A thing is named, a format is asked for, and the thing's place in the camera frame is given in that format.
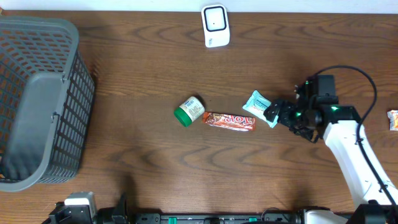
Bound white barcode scanner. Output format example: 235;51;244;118
201;4;230;48

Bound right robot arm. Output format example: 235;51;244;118
264;75;397;223

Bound grey plastic shopping basket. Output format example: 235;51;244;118
1;16;95;192

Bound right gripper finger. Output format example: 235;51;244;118
267;99;285;112
264;107;280;123

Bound orange chocolate bar wrapper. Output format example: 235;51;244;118
202;112;256;131

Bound green lid white jar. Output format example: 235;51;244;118
174;96;205;127

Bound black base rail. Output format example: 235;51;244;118
132;210;303;224

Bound teal wet wipes pack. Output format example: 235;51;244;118
243;90;279;128

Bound orange tissue pack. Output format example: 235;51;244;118
387;110;398;131

